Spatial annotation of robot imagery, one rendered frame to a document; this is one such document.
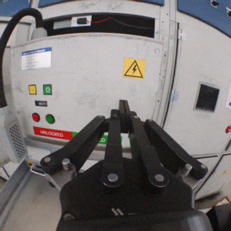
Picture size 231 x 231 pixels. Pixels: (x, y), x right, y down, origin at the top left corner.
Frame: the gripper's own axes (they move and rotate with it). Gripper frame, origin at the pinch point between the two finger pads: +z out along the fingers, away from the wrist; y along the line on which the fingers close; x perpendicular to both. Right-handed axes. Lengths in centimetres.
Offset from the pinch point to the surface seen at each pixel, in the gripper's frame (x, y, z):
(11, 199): -38, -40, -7
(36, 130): -14.3, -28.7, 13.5
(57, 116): -7.8, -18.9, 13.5
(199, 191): -94, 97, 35
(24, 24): 32, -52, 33
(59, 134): -14.7, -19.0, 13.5
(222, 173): -69, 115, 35
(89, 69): 6.3, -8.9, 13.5
